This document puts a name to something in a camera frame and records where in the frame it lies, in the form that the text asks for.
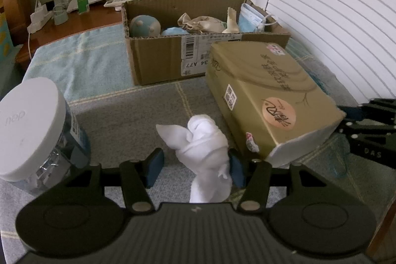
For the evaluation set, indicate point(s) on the white power strip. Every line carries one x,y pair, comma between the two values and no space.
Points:
39,17

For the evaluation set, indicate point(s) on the clear jar white lid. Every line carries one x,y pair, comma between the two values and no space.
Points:
41,140

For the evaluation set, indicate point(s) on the blue plush ball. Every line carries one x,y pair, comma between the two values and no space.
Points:
143,26

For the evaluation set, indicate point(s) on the blue face mask stack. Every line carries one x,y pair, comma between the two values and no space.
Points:
252,21

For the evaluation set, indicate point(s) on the packaged blue face masks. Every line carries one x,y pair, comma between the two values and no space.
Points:
171,31

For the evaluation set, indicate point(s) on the gold tissue pack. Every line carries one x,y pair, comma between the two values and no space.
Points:
271,105

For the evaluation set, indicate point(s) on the light blue towel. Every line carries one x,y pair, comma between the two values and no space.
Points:
93,66

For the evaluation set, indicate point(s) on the grey checked mat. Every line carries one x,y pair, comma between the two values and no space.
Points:
121,129

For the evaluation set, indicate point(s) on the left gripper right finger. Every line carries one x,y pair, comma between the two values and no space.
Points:
253,175

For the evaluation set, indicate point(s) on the beige knotted cloth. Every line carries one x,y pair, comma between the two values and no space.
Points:
232,24

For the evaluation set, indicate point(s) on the white remote control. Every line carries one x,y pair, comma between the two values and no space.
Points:
115,4

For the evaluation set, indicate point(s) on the white knotted cloth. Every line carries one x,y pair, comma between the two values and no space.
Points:
202,147

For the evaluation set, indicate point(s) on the cream drawstring pouch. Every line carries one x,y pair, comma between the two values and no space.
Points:
201,24

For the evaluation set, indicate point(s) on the yellow blue paper bag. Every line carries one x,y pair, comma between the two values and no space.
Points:
6,45

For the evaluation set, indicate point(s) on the teal patterned cloth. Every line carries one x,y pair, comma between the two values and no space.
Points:
336,156

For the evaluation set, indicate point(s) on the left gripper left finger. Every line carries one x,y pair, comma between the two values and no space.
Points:
137,178

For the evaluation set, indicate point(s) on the open cardboard box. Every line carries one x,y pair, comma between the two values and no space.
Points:
174,57

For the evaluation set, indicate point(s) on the wooden nightstand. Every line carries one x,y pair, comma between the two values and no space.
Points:
99,16

